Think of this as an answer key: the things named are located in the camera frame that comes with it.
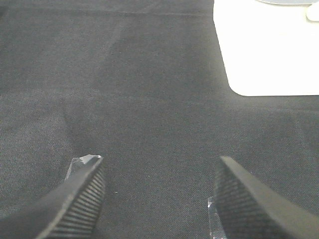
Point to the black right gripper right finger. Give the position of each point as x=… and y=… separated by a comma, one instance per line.
x=249, y=209

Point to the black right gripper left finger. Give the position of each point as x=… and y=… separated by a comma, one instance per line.
x=70, y=211

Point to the clear tape strip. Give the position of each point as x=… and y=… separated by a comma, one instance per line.
x=216, y=230

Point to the white plastic bin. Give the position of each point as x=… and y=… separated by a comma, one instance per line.
x=269, y=47

